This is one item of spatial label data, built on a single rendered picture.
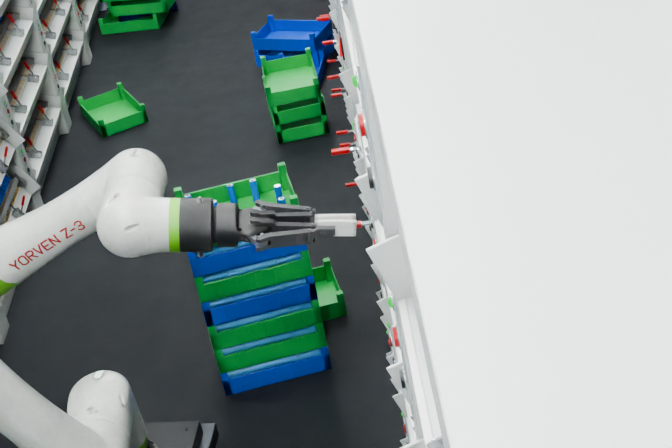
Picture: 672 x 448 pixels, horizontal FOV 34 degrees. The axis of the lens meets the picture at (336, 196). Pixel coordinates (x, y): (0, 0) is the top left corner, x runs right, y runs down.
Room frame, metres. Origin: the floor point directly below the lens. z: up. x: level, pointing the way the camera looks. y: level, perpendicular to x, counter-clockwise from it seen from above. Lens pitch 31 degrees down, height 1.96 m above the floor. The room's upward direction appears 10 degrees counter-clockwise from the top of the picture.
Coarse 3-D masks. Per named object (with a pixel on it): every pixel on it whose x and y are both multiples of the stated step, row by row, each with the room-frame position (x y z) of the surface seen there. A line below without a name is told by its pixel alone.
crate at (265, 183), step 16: (256, 176) 2.56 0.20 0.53; (272, 176) 2.56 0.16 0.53; (176, 192) 2.51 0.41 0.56; (192, 192) 2.54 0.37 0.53; (208, 192) 2.54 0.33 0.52; (224, 192) 2.55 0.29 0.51; (240, 192) 2.55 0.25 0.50; (272, 192) 2.55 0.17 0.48; (288, 192) 2.53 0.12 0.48; (240, 208) 2.50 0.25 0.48
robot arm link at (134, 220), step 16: (128, 176) 1.66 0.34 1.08; (112, 192) 1.63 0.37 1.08; (128, 192) 1.61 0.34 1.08; (144, 192) 1.62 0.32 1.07; (160, 192) 1.66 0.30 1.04; (112, 208) 1.58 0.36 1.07; (128, 208) 1.57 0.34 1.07; (144, 208) 1.57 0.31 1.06; (160, 208) 1.58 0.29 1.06; (176, 208) 1.58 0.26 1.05; (96, 224) 1.59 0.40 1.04; (112, 224) 1.56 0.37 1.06; (128, 224) 1.55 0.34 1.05; (144, 224) 1.55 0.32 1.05; (160, 224) 1.56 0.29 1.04; (176, 224) 1.56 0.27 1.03; (112, 240) 1.55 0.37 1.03; (128, 240) 1.54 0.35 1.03; (144, 240) 1.55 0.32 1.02; (160, 240) 1.55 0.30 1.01; (176, 240) 1.55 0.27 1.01; (128, 256) 1.56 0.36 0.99
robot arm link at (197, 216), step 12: (180, 204) 1.59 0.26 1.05; (192, 204) 1.59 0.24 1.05; (204, 204) 1.59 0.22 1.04; (180, 216) 1.56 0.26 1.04; (192, 216) 1.56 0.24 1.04; (204, 216) 1.56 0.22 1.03; (180, 228) 1.55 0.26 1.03; (192, 228) 1.55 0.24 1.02; (204, 228) 1.55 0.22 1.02; (180, 240) 1.55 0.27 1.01; (192, 240) 1.55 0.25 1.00; (204, 240) 1.55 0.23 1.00; (204, 252) 1.58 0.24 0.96
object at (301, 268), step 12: (300, 252) 2.38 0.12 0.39; (288, 264) 2.36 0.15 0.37; (300, 264) 2.37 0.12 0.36; (240, 276) 2.35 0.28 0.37; (252, 276) 2.35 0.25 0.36; (264, 276) 2.36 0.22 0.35; (276, 276) 2.36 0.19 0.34; (288, 276) 2.36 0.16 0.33; (300, 276) 2.37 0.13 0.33; (204, 288) 2.34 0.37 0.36; (216, 288) 2.34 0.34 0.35; (228, 288) 2.34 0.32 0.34; (240, 288) 2.35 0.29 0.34; (252, 288) 2.35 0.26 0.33; (204, 300) 2.34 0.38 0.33
